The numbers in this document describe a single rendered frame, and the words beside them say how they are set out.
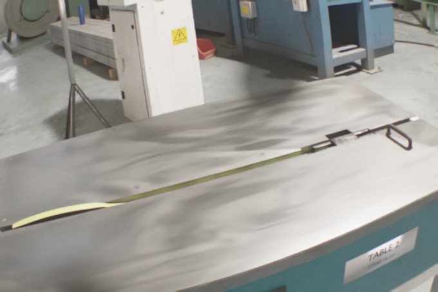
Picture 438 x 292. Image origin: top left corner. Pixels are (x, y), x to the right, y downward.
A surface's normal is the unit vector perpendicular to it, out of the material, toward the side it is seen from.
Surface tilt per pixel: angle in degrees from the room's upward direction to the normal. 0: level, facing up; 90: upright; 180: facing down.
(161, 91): 90
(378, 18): 90
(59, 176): 0
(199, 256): 0
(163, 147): 0
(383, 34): 90
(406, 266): 90
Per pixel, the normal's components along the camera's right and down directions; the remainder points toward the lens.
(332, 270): 0.32, 0.39
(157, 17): 0.54, 0.32
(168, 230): -0.11, -0.89
